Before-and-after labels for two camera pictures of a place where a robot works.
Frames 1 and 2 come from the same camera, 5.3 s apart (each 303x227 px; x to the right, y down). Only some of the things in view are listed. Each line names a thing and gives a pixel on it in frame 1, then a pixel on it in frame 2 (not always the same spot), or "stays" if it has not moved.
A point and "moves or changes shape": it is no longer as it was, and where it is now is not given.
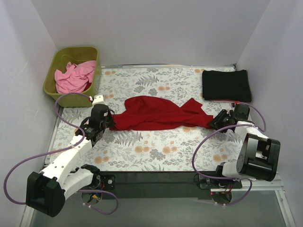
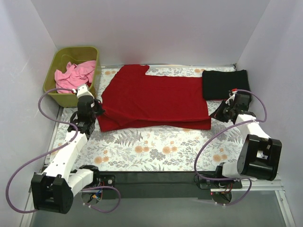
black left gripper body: x=110 y=117 -> x=96 y=107
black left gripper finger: x=111 y=122 -> x=98 y=109
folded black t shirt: x=230 y=85 stays
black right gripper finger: x=217 y=122 -> x=219 y=110
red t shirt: x=144 y=112 moves or changes shape
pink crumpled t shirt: x=74 y=79 stays
